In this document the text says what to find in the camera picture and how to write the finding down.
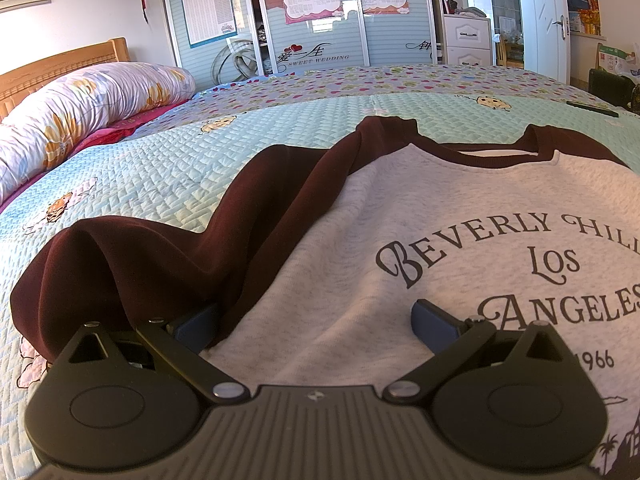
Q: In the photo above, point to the colourful snack packets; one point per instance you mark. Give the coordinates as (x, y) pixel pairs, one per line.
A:
(587, 15)

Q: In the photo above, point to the white drawer cabinet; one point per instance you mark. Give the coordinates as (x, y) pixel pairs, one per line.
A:
(467, 40)

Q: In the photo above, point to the wooden headboard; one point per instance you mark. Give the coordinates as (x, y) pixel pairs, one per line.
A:
(55, 65)

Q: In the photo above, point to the wooden chair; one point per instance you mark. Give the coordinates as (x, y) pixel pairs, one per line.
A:
(507, 52)

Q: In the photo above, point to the blue-framed wall poster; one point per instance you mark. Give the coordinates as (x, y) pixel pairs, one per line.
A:
(207, 7)

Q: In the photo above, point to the grey sweatshirt with maroon sleeves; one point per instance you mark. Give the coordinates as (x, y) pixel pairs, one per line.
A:
(340, 240)

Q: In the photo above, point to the pile of clothes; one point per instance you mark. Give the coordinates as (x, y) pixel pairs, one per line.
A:
(472, 10)

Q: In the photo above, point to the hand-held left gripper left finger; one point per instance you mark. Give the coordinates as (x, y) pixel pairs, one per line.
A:
(197, 327)

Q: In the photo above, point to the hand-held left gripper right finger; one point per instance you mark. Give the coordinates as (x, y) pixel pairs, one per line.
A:
(432, 325)

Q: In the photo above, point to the green and white carton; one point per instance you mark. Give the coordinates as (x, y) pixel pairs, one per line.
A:
(612, 57)

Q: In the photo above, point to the black box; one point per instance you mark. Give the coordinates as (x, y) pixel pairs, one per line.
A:
(607, 87)

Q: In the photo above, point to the black remote control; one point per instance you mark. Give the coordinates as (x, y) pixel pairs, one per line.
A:
(592, 109)

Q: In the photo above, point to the quilted bee-print bedspread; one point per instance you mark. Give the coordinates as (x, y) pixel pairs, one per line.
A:
(175, 170)

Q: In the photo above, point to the sliding-door wardrobe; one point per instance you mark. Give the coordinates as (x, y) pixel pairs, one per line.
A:
(390, 40)

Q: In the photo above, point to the white door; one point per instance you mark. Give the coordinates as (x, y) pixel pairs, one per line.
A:
(540, 20)

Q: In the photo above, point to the floral rolled duvet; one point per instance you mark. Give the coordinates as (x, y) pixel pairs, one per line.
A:
(90, 105)

